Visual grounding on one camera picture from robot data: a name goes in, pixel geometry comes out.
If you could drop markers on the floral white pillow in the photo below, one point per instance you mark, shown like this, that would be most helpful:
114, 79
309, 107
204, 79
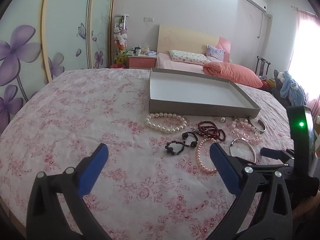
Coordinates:
187, 57

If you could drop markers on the cream pink headboard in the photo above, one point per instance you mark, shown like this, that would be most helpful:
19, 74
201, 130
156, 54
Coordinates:
185, 39

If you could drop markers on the clear tube of plush toys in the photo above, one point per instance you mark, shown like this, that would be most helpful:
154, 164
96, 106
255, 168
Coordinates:
120, 38

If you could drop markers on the dark wooden chair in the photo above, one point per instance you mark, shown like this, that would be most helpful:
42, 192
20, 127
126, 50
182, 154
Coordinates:
262, 66

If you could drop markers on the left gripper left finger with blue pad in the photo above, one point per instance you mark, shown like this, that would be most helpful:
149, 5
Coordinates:
45, 217

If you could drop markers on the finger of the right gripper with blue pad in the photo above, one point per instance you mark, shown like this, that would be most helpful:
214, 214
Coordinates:
273, 154

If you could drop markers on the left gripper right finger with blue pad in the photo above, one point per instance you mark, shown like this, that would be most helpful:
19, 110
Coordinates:
273, 216

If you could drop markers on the grey cardboard tray box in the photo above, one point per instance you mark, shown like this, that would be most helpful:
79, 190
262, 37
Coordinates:
187, 93

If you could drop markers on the pink curtain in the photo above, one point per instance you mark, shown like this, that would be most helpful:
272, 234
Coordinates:
304, 64

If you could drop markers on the thin silver bangle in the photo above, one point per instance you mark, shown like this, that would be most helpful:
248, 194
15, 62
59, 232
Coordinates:
241, 148

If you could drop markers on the sliding wardrobe with flower print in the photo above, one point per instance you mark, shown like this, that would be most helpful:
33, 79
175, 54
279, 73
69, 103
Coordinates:
41, 39

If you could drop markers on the white mug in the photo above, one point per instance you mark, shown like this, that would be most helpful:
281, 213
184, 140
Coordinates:
138, 52

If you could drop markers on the pink floral bedsheet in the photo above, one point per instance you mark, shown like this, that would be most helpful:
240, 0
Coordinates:
142, 192

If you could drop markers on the folded salmon duvet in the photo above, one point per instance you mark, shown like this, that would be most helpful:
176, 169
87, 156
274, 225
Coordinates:
234, 72

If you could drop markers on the lilac patterned pillow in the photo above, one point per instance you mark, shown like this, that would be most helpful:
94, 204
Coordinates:
215, 54

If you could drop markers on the pink bedside table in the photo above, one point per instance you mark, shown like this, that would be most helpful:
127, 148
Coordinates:
141, 62

